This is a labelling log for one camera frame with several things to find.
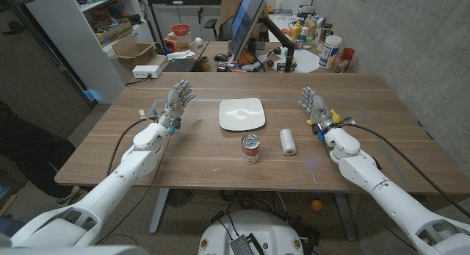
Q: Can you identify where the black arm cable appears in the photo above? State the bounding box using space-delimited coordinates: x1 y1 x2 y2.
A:
106 117 159 177
339 122 470 219

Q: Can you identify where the white table leg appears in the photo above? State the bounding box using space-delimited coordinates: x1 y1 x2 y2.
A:
148 188 170 234
334 192 357 242

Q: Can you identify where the tan jacket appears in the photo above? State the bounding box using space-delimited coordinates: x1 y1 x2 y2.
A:
219 0 245 41

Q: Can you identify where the black keyboard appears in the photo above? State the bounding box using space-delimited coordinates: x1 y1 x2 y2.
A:
162 58 198 73

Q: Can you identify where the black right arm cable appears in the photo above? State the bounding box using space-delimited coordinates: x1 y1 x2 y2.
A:
339 122 470 219

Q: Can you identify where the open cardboard box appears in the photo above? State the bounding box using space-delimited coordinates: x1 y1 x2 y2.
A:
109 35 157 71

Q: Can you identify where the white square plate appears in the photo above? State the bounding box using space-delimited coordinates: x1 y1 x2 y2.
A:
218 97 267 132

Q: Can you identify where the white paper sheet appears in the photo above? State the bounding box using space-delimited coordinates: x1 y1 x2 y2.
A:
273 49 320 73

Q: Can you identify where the black lidded jar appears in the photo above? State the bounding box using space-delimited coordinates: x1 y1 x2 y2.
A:
319 23 333 46

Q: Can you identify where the person in black trousers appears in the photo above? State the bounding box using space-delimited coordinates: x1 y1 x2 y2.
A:
0 100 87 206

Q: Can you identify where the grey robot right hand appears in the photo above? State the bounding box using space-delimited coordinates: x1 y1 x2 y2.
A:
297 86 337 133

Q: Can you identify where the red bowl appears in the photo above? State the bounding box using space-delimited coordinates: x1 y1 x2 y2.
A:
170 24 191 37

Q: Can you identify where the white canister with blue label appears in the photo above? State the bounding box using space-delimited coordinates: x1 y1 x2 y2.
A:
318 35 343 70

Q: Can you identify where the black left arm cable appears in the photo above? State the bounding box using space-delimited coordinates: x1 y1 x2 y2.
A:
106 117 159 177

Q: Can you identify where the black computer monitor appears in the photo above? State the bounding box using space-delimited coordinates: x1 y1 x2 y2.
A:
231 0 266 62

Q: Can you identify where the white shelf unit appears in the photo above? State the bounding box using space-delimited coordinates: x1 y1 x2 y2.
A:
25 0 155 104

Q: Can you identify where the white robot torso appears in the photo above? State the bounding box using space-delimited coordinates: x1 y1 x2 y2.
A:
198 209 305 255

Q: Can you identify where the white twine spool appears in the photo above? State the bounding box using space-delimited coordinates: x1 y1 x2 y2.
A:
279 128 297 157

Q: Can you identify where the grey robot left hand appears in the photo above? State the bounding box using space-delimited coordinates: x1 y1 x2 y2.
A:
156 79 197 130

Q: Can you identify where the red and white soup can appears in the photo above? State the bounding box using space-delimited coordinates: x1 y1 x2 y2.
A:
241 133 261 165

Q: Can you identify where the yellow mustard bottle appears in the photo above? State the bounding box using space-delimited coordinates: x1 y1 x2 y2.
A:
290 21 303 42

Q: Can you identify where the white power box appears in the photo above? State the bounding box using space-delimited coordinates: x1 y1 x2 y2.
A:
131 65 163 79

